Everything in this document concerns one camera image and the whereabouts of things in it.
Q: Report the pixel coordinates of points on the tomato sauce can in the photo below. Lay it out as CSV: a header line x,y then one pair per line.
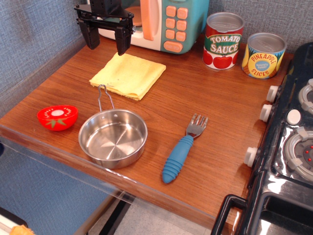
x,y
223,36

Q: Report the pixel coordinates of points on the orange object bottom left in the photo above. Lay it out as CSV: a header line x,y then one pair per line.
x,y
21,230

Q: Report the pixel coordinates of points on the small steel pan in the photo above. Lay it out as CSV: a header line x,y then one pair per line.
x,y
113,138

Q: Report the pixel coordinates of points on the white middle stove knob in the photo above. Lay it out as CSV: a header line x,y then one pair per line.
x,y
265,112

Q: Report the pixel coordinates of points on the white upper stove knob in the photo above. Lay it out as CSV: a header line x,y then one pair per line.
x,y
272,92

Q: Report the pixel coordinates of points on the white lower stove knob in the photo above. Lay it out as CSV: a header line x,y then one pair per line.
x,y
250,155

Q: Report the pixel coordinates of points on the pineapple slices can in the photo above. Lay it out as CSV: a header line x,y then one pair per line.
x,y
263,55

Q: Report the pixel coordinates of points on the yellow folded rag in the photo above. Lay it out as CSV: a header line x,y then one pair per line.
x,y
129,76

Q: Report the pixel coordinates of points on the black toy stove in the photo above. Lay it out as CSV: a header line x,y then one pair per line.
x,y
280,188

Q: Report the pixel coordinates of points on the blue handled metal fork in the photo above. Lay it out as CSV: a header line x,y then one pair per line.
x,y
176,159

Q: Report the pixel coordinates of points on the white stove knob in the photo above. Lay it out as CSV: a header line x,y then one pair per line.
x,y
250,155
272,92
265,112

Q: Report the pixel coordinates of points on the red toy tomato half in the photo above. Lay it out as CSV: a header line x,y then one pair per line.
x,y
58,118

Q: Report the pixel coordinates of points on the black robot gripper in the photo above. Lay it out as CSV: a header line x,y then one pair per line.
x,y
109,15

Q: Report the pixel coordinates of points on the teal toy microwave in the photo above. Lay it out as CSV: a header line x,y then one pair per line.
x,y
171,26

